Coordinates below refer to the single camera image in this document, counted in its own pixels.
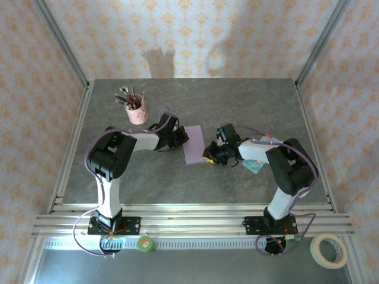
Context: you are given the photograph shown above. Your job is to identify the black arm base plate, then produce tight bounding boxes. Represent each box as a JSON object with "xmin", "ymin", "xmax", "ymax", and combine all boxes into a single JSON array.
[
  {"xmin": 244, "ymin": 215, "xmax": 298, "ymax": 236},
  {"xmin": 88, "ymin": 217, "xmax": 142, "ymax": 236}
]

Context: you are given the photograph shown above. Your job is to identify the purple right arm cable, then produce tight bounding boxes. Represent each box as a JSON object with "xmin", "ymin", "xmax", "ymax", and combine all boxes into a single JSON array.
[{"xmin": 233, "ymin": 125, "xmax": 320, "ymax": 257}]

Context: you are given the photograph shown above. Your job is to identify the green tape roll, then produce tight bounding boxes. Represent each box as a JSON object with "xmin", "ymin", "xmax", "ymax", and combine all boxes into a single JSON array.
[{"xmin": 136, "ymin": 235, "xmax": 157, "ymax": 254}]

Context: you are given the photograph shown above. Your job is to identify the aluminium frame post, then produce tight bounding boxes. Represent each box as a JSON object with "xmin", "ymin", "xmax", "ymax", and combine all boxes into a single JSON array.
[
  {"xmin": 31, "ymin": 0, "xmax": 91, "ymax": 89},
  {"xmin": 296, "ymin": 0, "xmax": 353, "ymax": 86}
]

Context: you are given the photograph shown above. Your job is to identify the aluminium mounting rail frame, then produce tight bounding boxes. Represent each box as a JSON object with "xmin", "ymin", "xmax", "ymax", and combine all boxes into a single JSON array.
[{"xmin": 31, "ymin": 202, "xmax": 355, "ymax": 239}]

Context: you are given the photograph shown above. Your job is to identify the pink metal pen cup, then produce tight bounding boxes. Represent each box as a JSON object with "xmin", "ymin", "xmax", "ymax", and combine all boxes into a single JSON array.
[{"xmin": 127, "ymin": 94, "xmax": 149, "ymax": 125}]

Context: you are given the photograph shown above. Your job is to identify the white masking tape roll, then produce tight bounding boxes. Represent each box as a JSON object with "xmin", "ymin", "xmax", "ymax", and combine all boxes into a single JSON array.
[{"xmin": 310, "ymin": 233, "xmax": 349, "ymax": 269}]

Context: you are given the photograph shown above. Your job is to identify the teal illustrated paper packet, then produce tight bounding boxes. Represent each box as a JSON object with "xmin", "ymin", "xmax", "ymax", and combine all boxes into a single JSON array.
[{"xmin": 241, "ymin": 133, "xmax": 278, "ymax": 176}]

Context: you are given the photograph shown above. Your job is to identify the lilac paper sheet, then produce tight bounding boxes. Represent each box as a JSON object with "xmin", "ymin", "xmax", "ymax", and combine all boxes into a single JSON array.
[{"xmin": 182, "ymin": 125, "xmax": 207, "ymax": 165}]

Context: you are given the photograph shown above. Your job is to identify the slotted grey cable duct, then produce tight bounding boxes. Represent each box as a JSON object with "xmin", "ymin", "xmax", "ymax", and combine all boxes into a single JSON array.
[{"xmin": 44, "ymin": 238, "xmax": 267, "ymax": 251}]

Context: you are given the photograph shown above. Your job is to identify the white-tipped grey pen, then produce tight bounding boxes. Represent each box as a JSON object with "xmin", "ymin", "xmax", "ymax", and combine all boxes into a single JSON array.
[{"xmin": 119, "ymin": 85, "xmax": 133, "ymax": 104}]

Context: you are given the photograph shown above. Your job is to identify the aluminium side rail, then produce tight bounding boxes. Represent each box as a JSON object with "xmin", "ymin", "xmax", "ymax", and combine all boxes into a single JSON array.
[
  {"xmin": 47, "ymin": 79, "xmax": 95, "ymax": 214},
  {"xmin": 294, "ymin": 79, "xmax": 338, "ymax": 214}
]

